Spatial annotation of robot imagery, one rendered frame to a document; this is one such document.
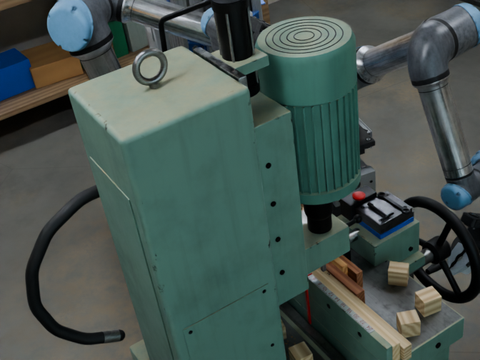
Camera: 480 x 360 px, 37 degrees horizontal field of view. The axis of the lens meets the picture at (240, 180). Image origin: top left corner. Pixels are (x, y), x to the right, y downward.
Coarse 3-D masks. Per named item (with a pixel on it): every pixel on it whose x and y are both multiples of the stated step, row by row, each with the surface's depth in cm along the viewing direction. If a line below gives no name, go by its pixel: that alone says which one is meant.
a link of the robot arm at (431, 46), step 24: (432, 24) 176; (408, 48) 180; (432, 48) 174; (432, 72) 175; (432, 96) 178; (432, 120) 181; (456, 120) 181; (456, 144) 182; (456, 168) 184; (456, 192) 184
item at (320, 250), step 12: (336, 228) 149; (348, 228) 149; (312, 240) 147; (324, 240) 147; (336, 240) 149; (348, 240) 151; (312, 252) 146; (324, 252) 148; (336, 252) 151; (312, 264) 148; (324, 264) 150
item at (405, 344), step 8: (328, 272) 157; (336, 280) 155; (344, 288) 153; (352, 296) 150; (360, 304) 148; (368, 312) 146; (376, 320) 144; (384, 328) 142; (392, 328) 142; (400, 336) 140; (400, 344) 139; (408, 344) 138; (400, 352) 140; (408, 352) 139
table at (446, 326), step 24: (360, 264) 164; (384, 264) 163; (384, 288) 157; (408, 288) 156; (312, 312) 160; (384, 312) 151; (456, 312) 148; (336, 336) 154; (432, 336) 144; (456, 336) 149
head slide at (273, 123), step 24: (264, 96) 126; (264, 120) 120; (288, 120) 122; (264, 144) 121; (288, 144) 124; (264, 168) 124; (288, 168) 127; (264, 192) 126; (288, 192) 129; (288, 216) 132; (288, 240) 135; (288, 264) 138; (288, 288) 142
